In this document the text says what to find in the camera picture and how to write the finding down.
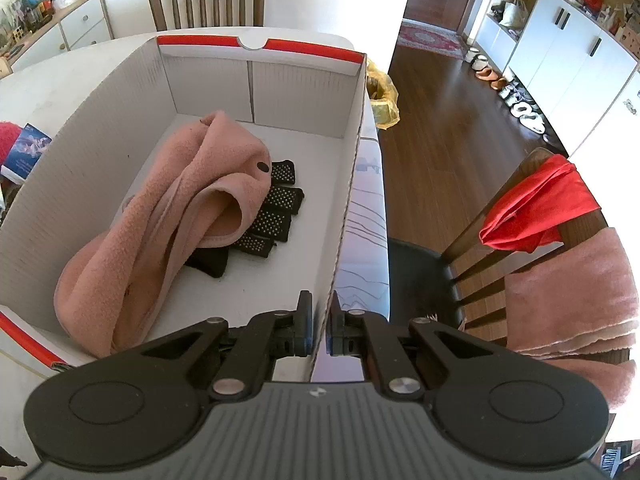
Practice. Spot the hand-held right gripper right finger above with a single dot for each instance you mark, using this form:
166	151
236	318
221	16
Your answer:
332	332

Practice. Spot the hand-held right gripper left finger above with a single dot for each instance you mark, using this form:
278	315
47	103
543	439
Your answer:
306	327

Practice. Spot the white cardboard box red rim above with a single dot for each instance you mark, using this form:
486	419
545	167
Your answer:
100	110

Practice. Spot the black chair seat cushion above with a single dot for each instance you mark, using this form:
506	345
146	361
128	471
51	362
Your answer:
415	270

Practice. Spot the printed table cloth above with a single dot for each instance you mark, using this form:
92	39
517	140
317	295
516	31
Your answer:
367	220

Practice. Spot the black dotted glove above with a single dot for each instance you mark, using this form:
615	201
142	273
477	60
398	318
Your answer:
277	210

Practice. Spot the dark wooden chair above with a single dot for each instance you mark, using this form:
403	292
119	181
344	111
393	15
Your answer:
475	255

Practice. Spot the pink fleece garment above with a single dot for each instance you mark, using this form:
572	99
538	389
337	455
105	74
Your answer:
165	210

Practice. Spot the yellow plastic bag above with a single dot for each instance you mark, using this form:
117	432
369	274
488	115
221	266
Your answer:
387	105

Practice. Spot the red cloth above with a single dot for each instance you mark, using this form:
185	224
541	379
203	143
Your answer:
540	205

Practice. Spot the pink wool scarf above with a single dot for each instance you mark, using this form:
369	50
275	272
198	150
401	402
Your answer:
575	285

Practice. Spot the row of shoes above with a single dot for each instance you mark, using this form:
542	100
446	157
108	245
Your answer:
527	112

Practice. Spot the red patterned rug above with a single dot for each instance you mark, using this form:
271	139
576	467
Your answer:
430	37

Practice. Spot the blue booklet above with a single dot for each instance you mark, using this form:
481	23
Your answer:
30	147

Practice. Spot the white tote bag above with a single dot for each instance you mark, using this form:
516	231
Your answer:
514	15

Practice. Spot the white wooden sideboard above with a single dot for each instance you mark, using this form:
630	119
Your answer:
82	20

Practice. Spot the red pot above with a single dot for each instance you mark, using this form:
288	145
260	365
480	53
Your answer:
593	1

